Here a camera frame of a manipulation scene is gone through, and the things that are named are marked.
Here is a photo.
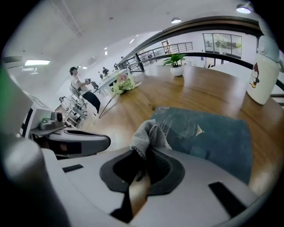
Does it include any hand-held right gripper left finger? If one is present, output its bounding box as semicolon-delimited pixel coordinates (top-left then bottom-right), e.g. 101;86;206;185
41;148;145;223

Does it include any long ceiling light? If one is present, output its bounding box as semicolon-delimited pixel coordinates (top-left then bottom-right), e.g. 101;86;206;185
24;59;51;67

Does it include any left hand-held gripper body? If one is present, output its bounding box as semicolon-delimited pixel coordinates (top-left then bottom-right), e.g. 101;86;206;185
19;94;58;160

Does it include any white long table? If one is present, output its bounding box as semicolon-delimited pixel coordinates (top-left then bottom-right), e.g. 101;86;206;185
97;68;130;90

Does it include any blue mat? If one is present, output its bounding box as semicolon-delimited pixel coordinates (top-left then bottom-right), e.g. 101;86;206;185
150;106;253;185

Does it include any artificial flower bouquet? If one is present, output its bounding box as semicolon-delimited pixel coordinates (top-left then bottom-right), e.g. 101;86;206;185
99;74;142;118

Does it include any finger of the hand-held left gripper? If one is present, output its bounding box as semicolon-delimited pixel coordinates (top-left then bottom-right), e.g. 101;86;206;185
48;129;111;160

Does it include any large glass window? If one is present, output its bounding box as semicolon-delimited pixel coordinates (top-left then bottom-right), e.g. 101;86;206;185
202;33;243;59

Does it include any white penguin print bottle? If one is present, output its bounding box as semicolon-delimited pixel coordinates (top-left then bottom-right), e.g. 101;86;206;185
246;35;281;106

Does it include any grey knitted cloth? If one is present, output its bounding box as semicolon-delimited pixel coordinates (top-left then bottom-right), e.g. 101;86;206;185
129;119;173;182

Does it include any ceiling air conditioner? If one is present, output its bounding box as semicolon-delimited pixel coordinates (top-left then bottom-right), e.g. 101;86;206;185
2;56;23;68

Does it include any grey gripper camera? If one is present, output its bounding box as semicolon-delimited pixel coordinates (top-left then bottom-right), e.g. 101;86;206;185
39;110;65;131

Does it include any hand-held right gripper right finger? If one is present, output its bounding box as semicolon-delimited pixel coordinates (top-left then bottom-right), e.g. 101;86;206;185
132;147;260;227

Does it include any green plant in white pot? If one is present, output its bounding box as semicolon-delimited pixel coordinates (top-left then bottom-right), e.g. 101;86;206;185
162;54;187;77

